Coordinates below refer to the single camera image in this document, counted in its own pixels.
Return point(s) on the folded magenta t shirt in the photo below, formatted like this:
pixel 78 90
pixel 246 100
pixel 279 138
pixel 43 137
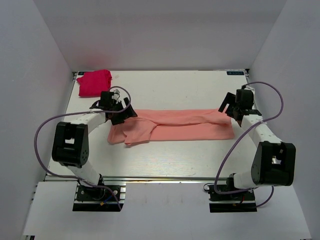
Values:
pixel 92 83

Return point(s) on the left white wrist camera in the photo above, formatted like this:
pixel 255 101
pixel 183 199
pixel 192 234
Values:
pixel 115 95

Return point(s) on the blue table label sticker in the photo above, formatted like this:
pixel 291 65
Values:
pixel 235 73

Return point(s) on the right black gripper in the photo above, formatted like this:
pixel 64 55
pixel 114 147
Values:
pixel 230 99

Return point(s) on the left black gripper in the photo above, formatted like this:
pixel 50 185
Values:
pixel 129 113

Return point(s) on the salmon pink t shirt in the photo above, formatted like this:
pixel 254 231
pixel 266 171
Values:
pixel 172 125

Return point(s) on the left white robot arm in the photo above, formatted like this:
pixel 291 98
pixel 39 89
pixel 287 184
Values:
pixel 71 141

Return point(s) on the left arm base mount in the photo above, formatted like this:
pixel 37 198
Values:
pixel 89 199

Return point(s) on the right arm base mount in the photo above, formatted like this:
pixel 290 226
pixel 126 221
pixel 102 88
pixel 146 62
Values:
pixel 243 202

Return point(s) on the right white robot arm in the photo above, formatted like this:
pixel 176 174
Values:
pixel 274 160

